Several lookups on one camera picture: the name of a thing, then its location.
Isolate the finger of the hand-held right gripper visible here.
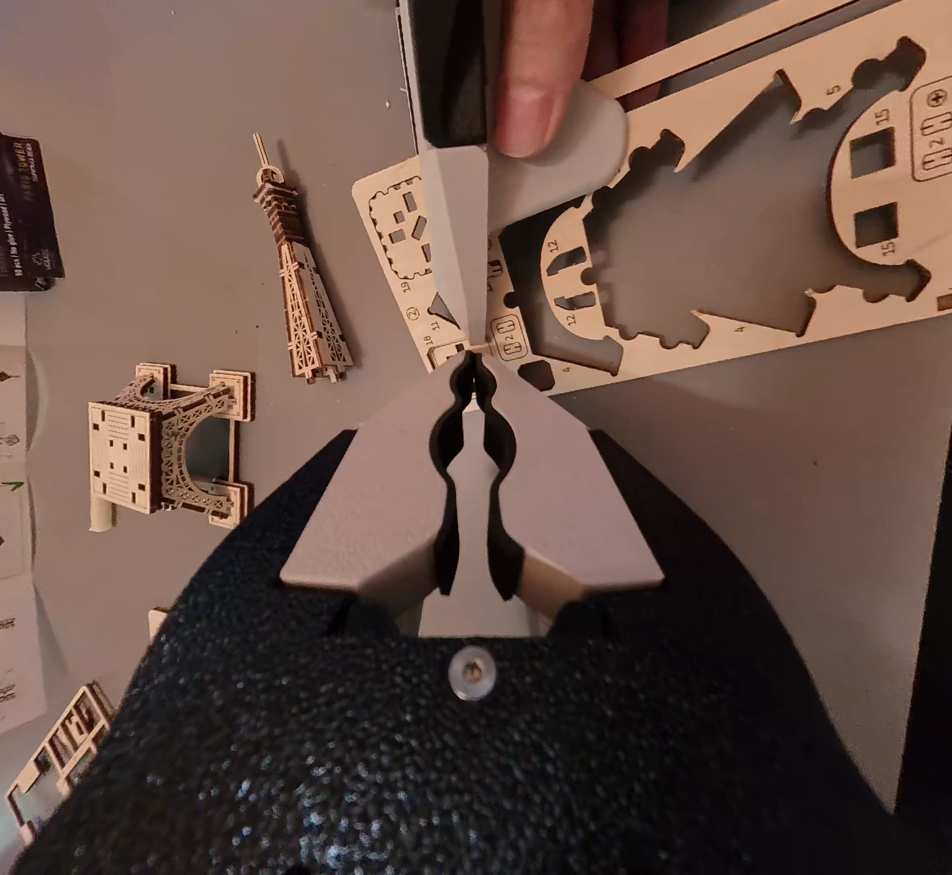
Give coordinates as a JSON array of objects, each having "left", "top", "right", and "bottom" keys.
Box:
[{"left": 422, "top": 85, "right": 626, "bottom": 351}]

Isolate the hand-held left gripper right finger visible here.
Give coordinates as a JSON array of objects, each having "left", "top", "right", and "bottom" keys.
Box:
[{"left": 480, "top": 354, "right": 666, "bottom": 632}]

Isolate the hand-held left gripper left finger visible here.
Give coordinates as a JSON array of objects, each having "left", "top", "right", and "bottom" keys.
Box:
[{"left": 280, "top": 353, "right": 477, "bottom": 632}]

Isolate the wooden tower model spire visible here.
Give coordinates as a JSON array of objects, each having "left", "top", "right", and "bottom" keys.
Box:
[{"left": 250, "top": 132, "right": 352, "bottom": 385}]

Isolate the wooden sheet with arch cutouts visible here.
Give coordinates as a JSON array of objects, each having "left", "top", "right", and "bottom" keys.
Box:
[{"left": 351, "top": 0, "right": 952, "bottom": 397}]

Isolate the wooden lattice parts sheet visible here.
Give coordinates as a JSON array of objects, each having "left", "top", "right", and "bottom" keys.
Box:
[{"left": 6, "top": 680, "right": 118, "bottom": 848}]

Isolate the grey desk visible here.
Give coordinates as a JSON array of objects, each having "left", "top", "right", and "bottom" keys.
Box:
[{"left": 0, "top": 0, "right": 952, "bottom": 816}]

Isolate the person's right hand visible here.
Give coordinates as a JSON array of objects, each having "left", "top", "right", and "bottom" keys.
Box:
[{"left": 493, "top": 0, "right": 675, "bottom": 159}]

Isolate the wooden tower model base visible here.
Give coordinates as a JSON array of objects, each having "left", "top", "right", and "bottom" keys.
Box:
[{"left": 87, "top": 363, "right": 257, "bottom": 531}]

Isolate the folded assembly leaflet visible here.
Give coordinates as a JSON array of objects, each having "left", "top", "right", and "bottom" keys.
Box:
[{"left": 0, "top": 295, "right": 52, "bottom": 736}]

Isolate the purple tower model box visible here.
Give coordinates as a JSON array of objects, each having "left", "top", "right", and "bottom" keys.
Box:
[{"left": 0, "top": 133, "right": 66, "bottom": 294}]

